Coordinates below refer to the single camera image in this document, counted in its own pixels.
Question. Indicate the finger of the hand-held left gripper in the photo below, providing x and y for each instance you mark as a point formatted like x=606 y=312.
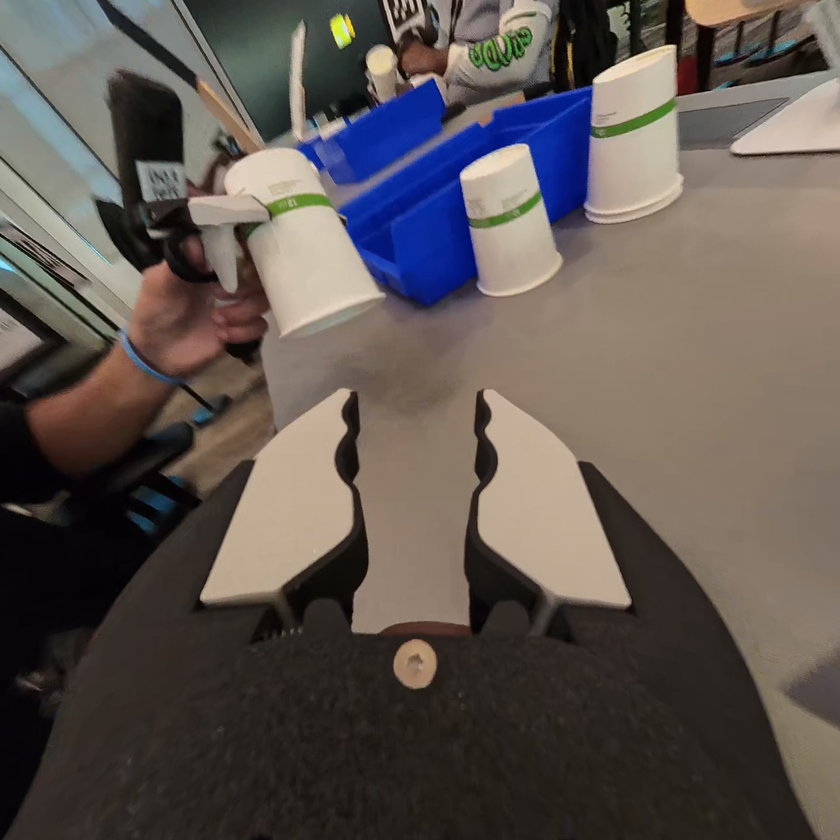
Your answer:
x=226 y=210

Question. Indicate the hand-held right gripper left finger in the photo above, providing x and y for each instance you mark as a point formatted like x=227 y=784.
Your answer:
x=289 y=518

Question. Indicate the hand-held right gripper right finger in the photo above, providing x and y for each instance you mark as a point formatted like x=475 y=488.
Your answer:
x=544 y=518

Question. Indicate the green banded white paper cup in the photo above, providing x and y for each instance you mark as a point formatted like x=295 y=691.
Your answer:
x=518 y=256
x=308 y=275

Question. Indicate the blue plastic bin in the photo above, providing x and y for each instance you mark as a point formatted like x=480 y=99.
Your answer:
x=420 y=256
x=387 y=131

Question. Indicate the nested stack of paper cups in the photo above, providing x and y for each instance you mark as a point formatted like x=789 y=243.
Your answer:
x=636 y=164

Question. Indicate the person's left hand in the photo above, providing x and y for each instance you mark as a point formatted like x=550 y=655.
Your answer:
x=174 y=328

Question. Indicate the black and wood easel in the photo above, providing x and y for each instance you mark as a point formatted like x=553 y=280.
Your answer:
x=229 y=117

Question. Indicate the white upright card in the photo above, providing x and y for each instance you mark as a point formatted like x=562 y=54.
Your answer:
x=298 y=79

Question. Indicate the black office chair armrest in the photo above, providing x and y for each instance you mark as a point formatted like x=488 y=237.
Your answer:
x=144 y=453

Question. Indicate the blue wristband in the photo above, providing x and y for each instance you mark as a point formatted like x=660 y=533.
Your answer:
x=148 y=364

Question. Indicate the yellow green round object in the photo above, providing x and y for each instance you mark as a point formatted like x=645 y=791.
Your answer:
x=341 y=31

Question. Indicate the framed tag sign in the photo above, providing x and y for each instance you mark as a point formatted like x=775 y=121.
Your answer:
x=26 y=334

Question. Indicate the white sign stand base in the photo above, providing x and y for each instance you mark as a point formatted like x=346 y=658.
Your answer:
x=800 y=124

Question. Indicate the instruction sheet on board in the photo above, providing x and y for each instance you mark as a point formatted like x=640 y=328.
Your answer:
x=735 y=10

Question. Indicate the framed wall sign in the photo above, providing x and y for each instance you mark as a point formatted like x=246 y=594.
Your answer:
x=39 y=253

